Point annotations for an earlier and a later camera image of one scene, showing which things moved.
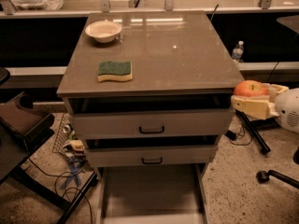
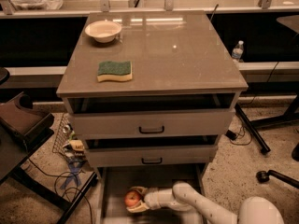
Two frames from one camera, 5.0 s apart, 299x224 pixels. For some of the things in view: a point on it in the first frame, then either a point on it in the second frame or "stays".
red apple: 250,88 → 131,198
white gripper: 288,109 → 151,199
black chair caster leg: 264,176 stays
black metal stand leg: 263,147 stays
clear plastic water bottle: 237,52 stays
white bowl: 104,31 stays
